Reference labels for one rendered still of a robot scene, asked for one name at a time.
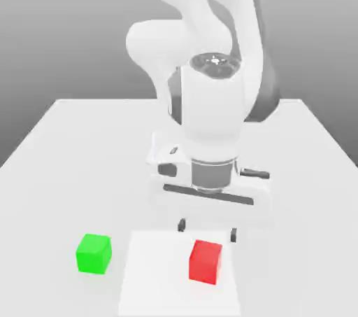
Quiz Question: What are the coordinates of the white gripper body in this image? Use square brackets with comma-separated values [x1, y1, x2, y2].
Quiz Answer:
[147, 174, 273, 225]

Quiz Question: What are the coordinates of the small red cube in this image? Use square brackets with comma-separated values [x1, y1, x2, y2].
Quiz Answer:
[188, 239, 224, 286]

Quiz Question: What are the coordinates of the small green cube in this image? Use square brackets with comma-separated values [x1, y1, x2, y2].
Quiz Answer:
[75, 233, 113, 276]

